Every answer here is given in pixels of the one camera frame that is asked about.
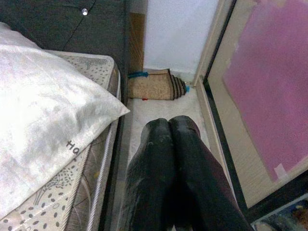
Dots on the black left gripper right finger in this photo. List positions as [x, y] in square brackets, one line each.
[202, 183]

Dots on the patterned grey mattress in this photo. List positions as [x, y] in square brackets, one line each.
[60, 197]

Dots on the dark tufted studded headboard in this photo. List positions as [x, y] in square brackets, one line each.
[72, 24]

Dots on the rolled beige woven mat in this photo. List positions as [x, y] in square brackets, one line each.
[151, 86]

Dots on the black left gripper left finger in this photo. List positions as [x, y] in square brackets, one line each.
[151, 173]

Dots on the white pillow with lettering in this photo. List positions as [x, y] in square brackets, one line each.
[48, 96]

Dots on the wardrobe sliding door pink panel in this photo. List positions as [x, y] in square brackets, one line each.
[272, 84]

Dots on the brown wooden board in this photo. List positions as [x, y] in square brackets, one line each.
[136, 43]

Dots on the dark bed frame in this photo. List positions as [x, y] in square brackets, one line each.
[115, 168]

